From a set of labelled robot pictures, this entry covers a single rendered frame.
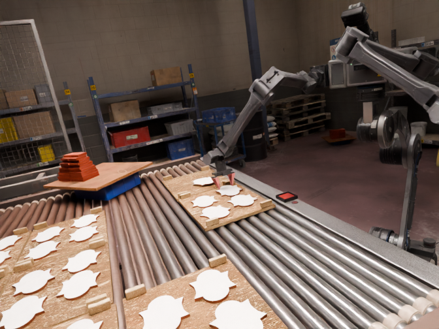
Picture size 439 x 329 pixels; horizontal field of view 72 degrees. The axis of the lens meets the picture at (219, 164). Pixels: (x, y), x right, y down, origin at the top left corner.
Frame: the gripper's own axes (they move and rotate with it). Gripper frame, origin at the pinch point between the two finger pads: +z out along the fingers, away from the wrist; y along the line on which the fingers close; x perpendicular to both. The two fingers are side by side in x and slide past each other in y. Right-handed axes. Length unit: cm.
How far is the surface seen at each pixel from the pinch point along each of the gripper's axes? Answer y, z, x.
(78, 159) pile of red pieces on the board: -72, -34, 49
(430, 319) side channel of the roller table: 1, 23, -108
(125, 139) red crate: -19, -68, 413
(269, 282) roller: -19, 20, -74
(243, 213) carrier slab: -6.2, 8.6, -32.5
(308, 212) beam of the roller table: 18, 13, -45
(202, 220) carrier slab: -23.5, 7.3, -26.3
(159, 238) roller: -43, 9, -27
